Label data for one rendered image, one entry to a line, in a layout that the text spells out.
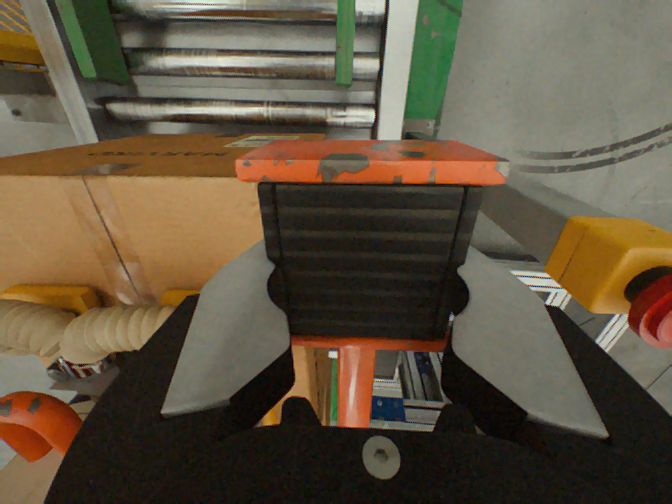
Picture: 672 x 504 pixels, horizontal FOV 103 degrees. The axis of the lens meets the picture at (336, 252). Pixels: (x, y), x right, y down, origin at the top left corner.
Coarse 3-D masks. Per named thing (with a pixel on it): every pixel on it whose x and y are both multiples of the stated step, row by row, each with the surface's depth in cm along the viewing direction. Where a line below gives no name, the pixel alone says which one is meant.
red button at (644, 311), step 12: (636, 276) 22; (648, 276) 21; (660, 276) 20; (636, 288) 21; (648, 288) 19; (660, 288) 19; (636, 300) 20; (648, 300) 19; (660, 300) 19; (636, 312) 20; (648, 312) 19; (660, 312) 19; (636, 324) 20; (648, 324) 20; (660, 324) 19; (648, 336) 20; (660, 336) 20
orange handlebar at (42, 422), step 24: (360, 360) 15; (360, 384) 16; (0, 408) 20; (24, 408) 20; (48, 408) 21; (360, 408) 17; (0, 432) 21; (24, 432) 22; (48, 432) 21; (72, 432) 22; (24, 456) 23
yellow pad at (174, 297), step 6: (168, 294) 30; (174, 294) 30; (180, 294) 30; (186, 294) 30; (192, 294) 30; (162, 300) 30; (168, 300) 30; (174, 300) 30; (180, 300) 30; (270, 414) 40; (264, 420) 40; (270, 420) 40; (276, 420) 43; (258, 426) 40
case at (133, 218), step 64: (0, 192) 27; (64, 192) 26; (128, 192) 26; (192, 192) 26; (256, 192) 25; (0, 256) 31; (64, 256) 30; (128, 256) 30; (192, 256) 29; (320, 384) 57
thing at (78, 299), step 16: (16, 288) 31; (32, 288) 31; (48, 288) 31; (64, 288) 31; (80, 288) 31; (48, 304) 31; (64, 304) 31; (80, 304) 31; (96, 304) 32; (48, 368) 32
